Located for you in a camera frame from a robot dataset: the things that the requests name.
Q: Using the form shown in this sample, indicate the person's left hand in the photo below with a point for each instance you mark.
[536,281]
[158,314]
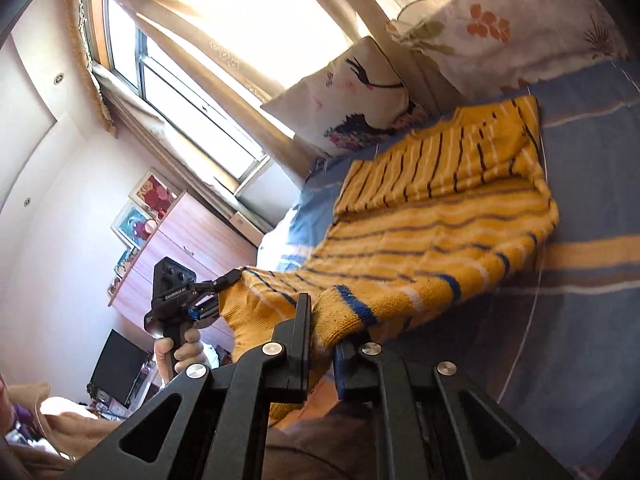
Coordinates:
[171,361]

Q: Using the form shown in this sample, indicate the white floral leaf pillow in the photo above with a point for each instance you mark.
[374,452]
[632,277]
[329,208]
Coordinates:
[487,47]

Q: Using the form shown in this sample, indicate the wooden wardrobe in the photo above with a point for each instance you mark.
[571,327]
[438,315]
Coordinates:
[194,237]

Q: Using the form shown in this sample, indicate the blue plaid bed sheet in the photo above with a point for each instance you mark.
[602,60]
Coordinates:
[558,346]

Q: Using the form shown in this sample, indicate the window with metal frame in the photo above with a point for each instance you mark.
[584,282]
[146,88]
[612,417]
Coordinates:
[202,125]

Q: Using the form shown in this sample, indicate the framed flower picture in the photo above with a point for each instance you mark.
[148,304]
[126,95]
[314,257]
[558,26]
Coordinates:
[154,194]

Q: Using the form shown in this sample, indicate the beige curtain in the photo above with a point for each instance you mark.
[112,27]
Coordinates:
[247,52]

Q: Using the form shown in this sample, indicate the framed portrait picture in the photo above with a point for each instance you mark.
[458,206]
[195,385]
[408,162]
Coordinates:
[133,225]

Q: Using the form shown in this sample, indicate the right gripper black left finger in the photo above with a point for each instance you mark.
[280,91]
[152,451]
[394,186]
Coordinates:
[210,424]

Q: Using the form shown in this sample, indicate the cream pillow with woman print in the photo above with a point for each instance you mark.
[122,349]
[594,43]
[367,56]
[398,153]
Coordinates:
[356,101]

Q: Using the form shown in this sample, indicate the black monitor screen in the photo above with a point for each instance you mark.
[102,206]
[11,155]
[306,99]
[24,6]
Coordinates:
[118,370]

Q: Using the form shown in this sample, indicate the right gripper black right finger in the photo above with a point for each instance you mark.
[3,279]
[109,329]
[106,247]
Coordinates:
[434,422]

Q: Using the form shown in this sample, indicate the yellow striped knit sweater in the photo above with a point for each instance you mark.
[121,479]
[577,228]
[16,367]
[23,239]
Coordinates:
[442,216]

